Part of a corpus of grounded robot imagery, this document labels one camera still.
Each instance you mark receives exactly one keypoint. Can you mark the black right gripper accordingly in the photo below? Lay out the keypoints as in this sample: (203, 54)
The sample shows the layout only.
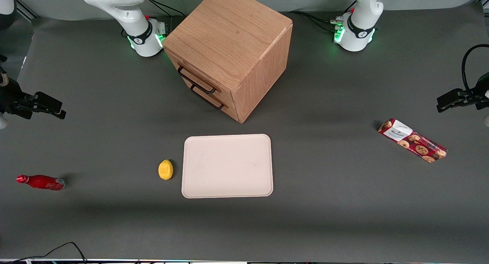
(12, 98)

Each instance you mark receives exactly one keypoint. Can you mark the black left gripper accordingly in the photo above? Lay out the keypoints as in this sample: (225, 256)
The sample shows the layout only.
(475, 93)

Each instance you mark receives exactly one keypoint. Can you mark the light wooden drawer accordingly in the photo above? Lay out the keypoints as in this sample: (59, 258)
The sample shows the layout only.
(208, 80)
(232, 108)

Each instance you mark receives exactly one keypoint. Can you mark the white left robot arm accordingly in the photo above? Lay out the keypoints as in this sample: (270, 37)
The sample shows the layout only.
(361, 23)

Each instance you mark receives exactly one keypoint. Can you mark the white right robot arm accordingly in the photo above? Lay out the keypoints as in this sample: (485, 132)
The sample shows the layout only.
(130, 12)

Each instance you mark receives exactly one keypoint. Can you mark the wooden drawer cabinet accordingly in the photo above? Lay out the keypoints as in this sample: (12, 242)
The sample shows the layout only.
(237, 34)

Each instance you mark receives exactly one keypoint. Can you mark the red cookie box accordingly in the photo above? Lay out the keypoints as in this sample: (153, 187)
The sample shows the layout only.
(412, 140)

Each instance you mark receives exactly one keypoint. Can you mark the red soda bottle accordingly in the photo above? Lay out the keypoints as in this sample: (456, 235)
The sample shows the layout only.
(42, 182)

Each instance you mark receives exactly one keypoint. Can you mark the yellow lemon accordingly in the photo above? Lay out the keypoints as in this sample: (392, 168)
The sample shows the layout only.
(165, 170)

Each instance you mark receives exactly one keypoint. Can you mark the beige plastic tray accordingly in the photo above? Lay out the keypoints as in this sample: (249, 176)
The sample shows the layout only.
(227, 166)

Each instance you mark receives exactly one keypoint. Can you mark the aluminium frame profile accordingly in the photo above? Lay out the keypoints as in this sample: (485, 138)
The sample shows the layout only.
(485, 3)
(26, 8)

